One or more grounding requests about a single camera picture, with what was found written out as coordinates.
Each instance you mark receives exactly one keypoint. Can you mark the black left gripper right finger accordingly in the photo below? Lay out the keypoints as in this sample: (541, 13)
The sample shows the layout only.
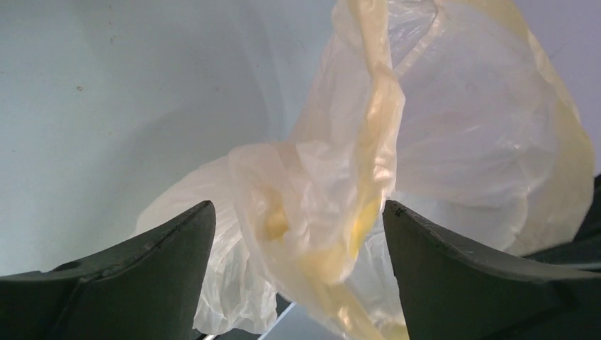
(452, 287)

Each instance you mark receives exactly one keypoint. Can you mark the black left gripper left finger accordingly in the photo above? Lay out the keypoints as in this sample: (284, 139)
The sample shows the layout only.
(146, 287)

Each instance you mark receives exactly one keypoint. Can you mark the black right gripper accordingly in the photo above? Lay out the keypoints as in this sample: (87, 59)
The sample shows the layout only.
(583, 252)

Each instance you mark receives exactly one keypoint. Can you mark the translucent cream trash bag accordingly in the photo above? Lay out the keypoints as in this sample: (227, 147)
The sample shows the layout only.
(451, 107)

